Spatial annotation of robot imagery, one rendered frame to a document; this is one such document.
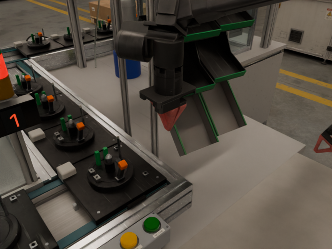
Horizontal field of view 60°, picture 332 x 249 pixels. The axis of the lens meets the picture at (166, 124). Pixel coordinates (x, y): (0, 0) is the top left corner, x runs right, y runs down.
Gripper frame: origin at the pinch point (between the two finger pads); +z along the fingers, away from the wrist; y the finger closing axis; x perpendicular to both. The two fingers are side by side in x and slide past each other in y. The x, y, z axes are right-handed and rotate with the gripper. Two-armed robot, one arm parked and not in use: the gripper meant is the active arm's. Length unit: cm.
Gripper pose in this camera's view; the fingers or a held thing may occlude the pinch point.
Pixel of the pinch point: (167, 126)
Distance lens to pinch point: 63.2
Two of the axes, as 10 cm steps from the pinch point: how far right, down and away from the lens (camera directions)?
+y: -7.6, 3.6, -5.4
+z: 0.0, 8.3, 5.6
